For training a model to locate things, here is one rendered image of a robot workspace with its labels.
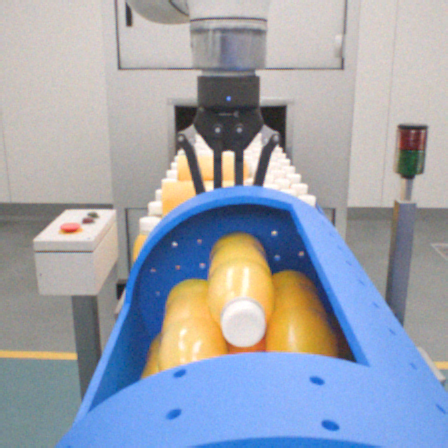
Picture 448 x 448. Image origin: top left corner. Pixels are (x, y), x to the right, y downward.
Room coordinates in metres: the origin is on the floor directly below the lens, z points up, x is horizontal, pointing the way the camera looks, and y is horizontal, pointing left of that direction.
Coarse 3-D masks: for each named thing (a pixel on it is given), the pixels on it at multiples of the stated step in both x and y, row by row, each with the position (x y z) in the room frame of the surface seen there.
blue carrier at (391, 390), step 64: (256, 192) 0.60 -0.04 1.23; (192, 256) 0.63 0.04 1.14; (320, 256) 0.41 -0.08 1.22; (128, 320) 0.56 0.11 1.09; (384, 320) 0.33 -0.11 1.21; (128, 384) 0.50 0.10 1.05; (192, 384) 0.22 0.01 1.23; (256, 384) 0.21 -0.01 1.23; (320, 384) 0.22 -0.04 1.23; (384, 384) 0.23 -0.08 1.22
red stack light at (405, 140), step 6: (402, 132) 1.10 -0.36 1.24; (408, 132) 1.09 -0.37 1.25; (414, 132) 1.09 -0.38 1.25; (420, 132) 1.09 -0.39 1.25; (426, 132) 1.09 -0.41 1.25; (396, 138) 1.12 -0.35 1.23; (402, 138) 1.10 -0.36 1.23; (408, 138) 1.09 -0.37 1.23; (414, 138) 1.09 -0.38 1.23; (420, 138) 1.09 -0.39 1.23; (426, 138) 1.10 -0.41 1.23; (396, 144) 1.11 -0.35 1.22; (402, 144) 1.10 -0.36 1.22; (408, 144) 1.09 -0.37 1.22; (414, 144) 1.09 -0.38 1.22; (420, 144) 1.09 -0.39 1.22; (426, 144) 1.10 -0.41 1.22; (414, 150) 1.09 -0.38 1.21; (420, 150) 1.09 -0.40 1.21
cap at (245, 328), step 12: (228, 312) 0.43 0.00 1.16; (240, 312) 0.43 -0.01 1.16; (252, 312) 0.43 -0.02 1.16; (228, 324) 0.43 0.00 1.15; (240, 324) 0.43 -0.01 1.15; (252, 324) 0.43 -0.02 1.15; (264, 324) 0.43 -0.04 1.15; (228, 336) 0.43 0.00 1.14; (240, 336) 0.43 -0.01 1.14; (252, 336) 0.43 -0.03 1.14
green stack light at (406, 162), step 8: (400, 152) 1.10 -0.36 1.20; (408, 152) 1.09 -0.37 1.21; (416, 152) 1.09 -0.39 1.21; (424, 152) 1.09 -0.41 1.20; (400, 160) 1.10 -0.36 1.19; (408, 160) 1.09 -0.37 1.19; (416, 160) 1.09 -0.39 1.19; (424, 160) 1.10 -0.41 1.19; (400, 168) 1.10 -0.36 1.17; (408, 168) 1.09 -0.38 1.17; (416, 168) 1.09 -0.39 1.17; (424, 168) 1.10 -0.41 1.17
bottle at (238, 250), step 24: (216, 240) 0.62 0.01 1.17; (240, 240) 0.59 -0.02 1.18; (216, 264) 0.53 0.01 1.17; (240, 264) 0.50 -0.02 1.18; (264, 264) 0.53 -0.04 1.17; (216, 288) 0.48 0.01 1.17; (240, 288) 0.46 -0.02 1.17; (264, 288) 0.47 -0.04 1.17; (216, 312) 0.46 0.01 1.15; (264, 312) 0.45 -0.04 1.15
